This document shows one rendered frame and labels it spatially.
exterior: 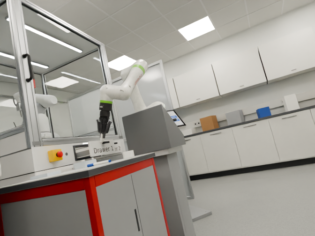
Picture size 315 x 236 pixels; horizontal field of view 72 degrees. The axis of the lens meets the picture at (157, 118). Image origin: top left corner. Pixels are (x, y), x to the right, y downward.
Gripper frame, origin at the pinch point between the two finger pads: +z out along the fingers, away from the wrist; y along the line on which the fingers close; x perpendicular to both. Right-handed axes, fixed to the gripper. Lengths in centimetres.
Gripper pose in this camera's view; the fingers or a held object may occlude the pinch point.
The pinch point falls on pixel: (102, 138)
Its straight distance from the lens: 167.8
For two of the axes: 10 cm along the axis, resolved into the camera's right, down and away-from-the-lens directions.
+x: 3.8, 0.4, 9.2
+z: -1.0, 9.9, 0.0
